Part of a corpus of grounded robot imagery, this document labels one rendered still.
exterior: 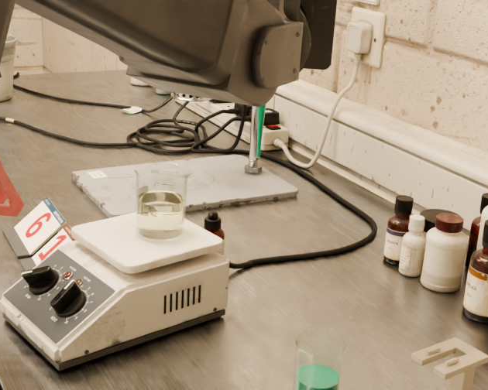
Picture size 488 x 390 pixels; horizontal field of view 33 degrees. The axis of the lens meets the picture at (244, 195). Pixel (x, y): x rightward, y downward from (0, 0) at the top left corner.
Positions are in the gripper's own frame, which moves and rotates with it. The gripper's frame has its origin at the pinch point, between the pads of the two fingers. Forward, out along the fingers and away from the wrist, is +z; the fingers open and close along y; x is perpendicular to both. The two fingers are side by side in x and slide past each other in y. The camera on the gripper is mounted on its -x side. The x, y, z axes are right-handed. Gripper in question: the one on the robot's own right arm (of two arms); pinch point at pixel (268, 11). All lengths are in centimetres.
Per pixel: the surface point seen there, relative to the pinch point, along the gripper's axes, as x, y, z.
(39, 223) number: 30.2, 26.7, 22.5
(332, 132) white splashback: 25, -12, 59
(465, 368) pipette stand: 20.8, -15.1, -22.7
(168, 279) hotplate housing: 26.4, 7.9, 0.2
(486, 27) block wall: 4.1, -29.1, 37.8
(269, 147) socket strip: 31, -2, 67
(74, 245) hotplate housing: 25.9, 18.4, 6.0
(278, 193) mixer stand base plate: 31, -4, 43
